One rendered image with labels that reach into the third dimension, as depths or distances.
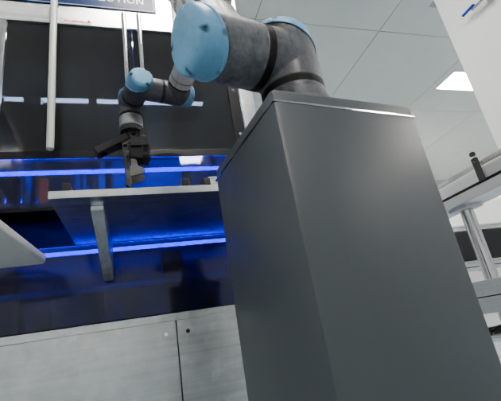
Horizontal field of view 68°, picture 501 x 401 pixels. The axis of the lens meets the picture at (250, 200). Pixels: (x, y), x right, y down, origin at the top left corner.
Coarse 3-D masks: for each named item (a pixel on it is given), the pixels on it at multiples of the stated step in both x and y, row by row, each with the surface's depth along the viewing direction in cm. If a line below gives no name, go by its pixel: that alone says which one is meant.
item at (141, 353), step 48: (48, 336) 111; (96, 336) 114; (144, 336) 118; (192, 336) 121; (0, 384) 104; (48, 384) 106; (96, 384) 109; (144, 384) 113; (192, 384) 116; (240, 384) 119
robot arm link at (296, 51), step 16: (272, 32) 63; (288, 32) 66; (304, 32) 67; (272, 48) 62; (288, 48) 64; (304, 48) 65; (272, 64) 63; (288, 64) 64; (304, 64) 64; (272, 80) 64
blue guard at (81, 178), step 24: (0, 168) 125; (24, 168) 127; (48, 168) 129; (72, 168) 132; (96, 168) 134; (120, 168) 136; (144, 168) 139; (168, 168) 141; (192, 168) 144; (216, 168) 146; (0, 192) 122; (24, 192) 124
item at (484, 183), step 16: (480, 160) 140; (496, 160) 131; (464, 176) 155; (480, 176) 136; (496, 176) 132; (448, 192) 152; (464, 192) 145; (480, 192) 138; (496, 192) 138; (448, 208) 153
